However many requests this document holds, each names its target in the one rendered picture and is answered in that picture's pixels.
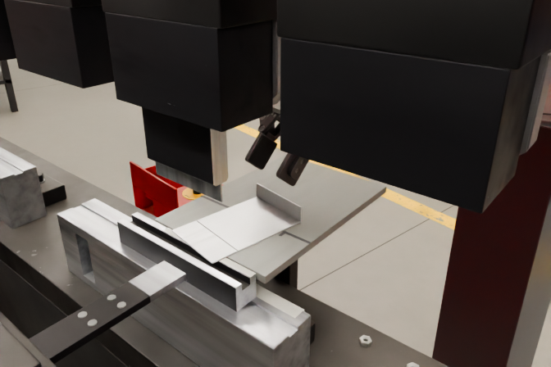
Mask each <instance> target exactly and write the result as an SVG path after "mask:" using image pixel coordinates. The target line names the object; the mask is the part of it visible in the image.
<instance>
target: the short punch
mask: <svg viewBox="0 0 551 367"><path fill-rule="evenodd" d="M142 112H143V126H144V133H145V140H146V148H147V155H148V159H150V160H152V161H155V164H156V172H157V174H158V175H160V176H162V177H164V178H166V179H169V180H171V181H174V182H176V183H178V184H181V185H183V186H185V187H187V188H190V189H193V190H194V191H196V192H199V193H201V194H204V195H206V196H208V197H211V198H213V199H215V200H217V201H219V202H223V197H222V184H223V183H224V182H226V180H227V179H228V159H227V140H226V131H224V132H220V131H217V130H214V129H209V128H207V127H204V126H201V125H196V124H194V123H191V122H188V121H185V120H181V119H178V118H175V117H173V116H168V115H165V114H162V113H160V112H156V111H152V110H149V109H147V108H144V107H142Z"/></svg>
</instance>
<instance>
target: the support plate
mask: <svg viewBox="0 0 551 367"><path fill-rule="evenodd" d="M285 157H286V155H284V156H282V157H280V158H278V159H276V160H274V161H272V162H270V163H268V164H266V166H265V168H264V169H263V170H259V169H256V170H254V171H252V172H250V173H248V174H245V175H243V176H241V177H239V178H237V179H235V180H233V181H231V182H229V183H227V184H225V185H223V186H222V197H223V202H219V201H217V200H215V199H213V198H211V197H209V198H211V199H212V200H214V201H217V202H219V203H222V204H224V205H226V206H229V207H232V206H235V205H237V204H240V203H241V202H246V201H247V200H250V199H252V198H255V197H256V196H257V184H261V185H262V186H264V187H265V188H268V189H270V190H271V191H273V192H275V193H277V194H279V195H281V196H282V197H284V198H286V199H288V200H290V201H292V202H293V203H295V204H297V205H299V206H301V207H302V218H301V223H300V224H296V225H295V226H293V227H291V228H289V229H286V230H285V231H286V232H288V233H291V234H293V235H296V236H298V237H300V238H303V239H305V240H307V241H309V242H311V243H306V242H304V241H301V240H299V239H297V238H294V237H292V236H290V235H288V234H286V233H285V234H284V235H282V236H279V234H281V233H283V232H280V233H278V234H276V235H274V236H271V237H269V238H267V239H265V240H263V241H261V242H258V243H256V244H254V245H252V246H251V247H247V248H245V249H243V250H242V251H237V253H235V254H233V255H231V256H228V257H226V258H227V259H229V260H231V261H233V262H235V263H237V264H239V265H242V266H243V267H244V268H246V269H248V270H251V271H252V272H254V273H256V279H257V280H259V281H261V282H262V283H267V282H269V281H270V280H271V279H273V278H274V277H275V276H276V275H278V274H279V273H280V272H281V271H283V270H284V269H286V268H287V267H288V266H290V265H291V264H293V263H294V262H295V261H296V260H297V259H299V258H300V257H301V256H303V255H304V254H305V253H307V252H308V251H310V250H311V249H312V248H314V247H315V246H316V245H317V244H318V243H319V242H321V241H322V240H324V239H325V238H327V237H328V236H329V235H331V234H332V233H333V232H334V231H335V230H337V229H338V228H339V227H341V226H342V225H343V224H345V223H346V222H348V221H349V220H351V219H352V218H353V217H354V216H355V215H357V214H358V213H359V212H360V211H362V210H363V209H365V208H366V207H367V206H369V205H370V204H372V203H373V202H374V201H375V200H376V199H377V198H379V197H380V196H382V195H383V194H384V193H386V186H384V185H381V184H378V183H373V182H371V181H368V180H365V179H361V178H358V177H355V176H352V175H350V174H345V173H343V172H339V171H337V170H332V169H330V168H327V167H324V166H321V165H317V164H314V163H311V162H308V163H307V165H306V167H305V169H304V170H303V172H302V174H301V175H300V177H299V179H298V181H297V183H296V184H295V185H294V186H291V185H289V184H287V183H286V182H284V181H283V180H281V179H279V178H277V177H276V172H277V170H278V169H279V168H280V165H281V163H282V162H283V160H284V158H285ZM203 196H205V197H208V196H206V195H203ZM224 209H227V208H226V207H224V206H221V205H219V204H217V203H215V202H212V201H210V200H207V199H206V198H204V197H199V198H197V199H195V200H193V201H191V202H189V203H186V204H184V205H183V206H180V207H178V208H176V209H174V210H173V211H170V212H168V213H166V214H165V215H162V216H160V217H158V218H156V219H155V221H156V222H158V223H159V224H161V225H163V226H165V227H167V228H169V229H172V230H173V229H177V228H179V227H181V226H183V225H186V224H189V223H192V222H194V221H197V220H200V219H202V218H204V217H206V216H209V215H212V214H214V213H217V212H219V211H223V210H224Z"/></svg>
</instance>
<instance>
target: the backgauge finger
mask: <svg viewBox="0 0 551 367"><path fill-rule="evenodd" d="M185 280H186V273H185V272H183V271H181V270H179V269H177V268H176V267H174V266H173V265H171V264H169V263H167V262H165V261H163V262H161V263H160V264H158V265H155V266H154V267H152V268H151V269H149V270H147V271H145V272H144V273H142V274H140V275H139V276H137V277H135V278H133V279H131V280H130V281H129V282H127V283H124V284H123V285H121V286H120V287H118V288H116V289H114V290H112V291H111V292H109V293H108V294H106V295H104V296H102V297H100V298H99V299H97V300H96V301H93V302H92V303H90V304H88V305H87V306H85V307H83V308H81V309H80V310H78V311H76V312H75V313H73V314H71V315H69V316H67V317H66V318H65V319H62V320H60V321H59V322H57V323H55V324H54V325H52V326H50V327H49V328H46V329H45V330H44V331H42V332H40V333H38V334H36V335H34V336H33V337H31V338H27V337H26V336H25V335H24V334H23V333H22V332H21V331H20V330H19V329H18V328H17V327H16V326H15V325H14V324H13V323H12V322H11V321H10V320H9V319H8V318H7V317H6V316H5V315H4V314H3V313H2V312H1V311H0V367H56V366H55V365H54V364H55V363H57V362H58V361H59V360H61V359H63V358H64V357H66V356H68V355H69V354H70V353H72V352H73V351H75V350H77V349H79V348H80V347H82V346H83V345H84V344H86V343H87V342H90V341H91V340H93V339H94V338H96V337H97V336H99V335H100V334H102V333H104V332H105V331H107V330H108V329H110V328H111V327H113V326H114V325H116V324H118V323H120V322H121V321H122V320H123V319H125V318H127V317H129V316H130V315H132V314H133V313H134V312H136V311H138V310H140V309H141V308H143V307H144V306H146V305H147V304H149V303H150V302H152V301H154V300H155V299H157V298H159V297H160V296H161V295H163V294H164V293H166V292H168V291H170V290H171V289H172V288H174V287H176V286H177V285H179V284H180V283H182V282H184V281H185Z"/></svg>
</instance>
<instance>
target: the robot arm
mask: <svg viewBox="0 0 551 367"><path fill-rule="evenodd" d="M259 121H260V125H259V127H258V132H260V133H259V134H258V136H257V138H256V139H255V141H254V143H253V145H252V146H251V148H250V149H249V151H248V154H247V155H246V157H245V160H246V161H247V162H248V163H250V164H251V165H254V166H255V167H257V168H258V169H259V170H263V169H264V168H265V166H266V163H267V162H268V161H269V159H270V157H271V155H272V153H273V152H274V150H275V149H276V146H277V143H276V142H274V141H275V140H276V139H278V137H279V136H280V101H279V102H278V103H277V104H275V105H273V112H272V113H271V114H269V115H266V116H263V117H261V118H259ZM276 121H279V124H278V125H277V126H276V127H275V122H276ZM540 124H541V125H547V126H551V80H550V85H549V91H548V94H547V98H546V102H545V105H544V112H543V115H542V119H541V123H540ZM308 162H309V160H308V159H306V158H302V157H300V156H295V155H293V154H290V153H287V155H286V157H285V158H284V160H283V162H282V163H281V165H280V168H279V169H278V170H277V172H276V177H277V178H279V179H281V180H283V181H284V182H286V183H287V184H289V185H291V186H294V185H295V184H296V183H297V181H298V179H299V177H300V175H301V174H302V172H303V170H304V169H305V167H306V165H307V163H308Z"/></svg>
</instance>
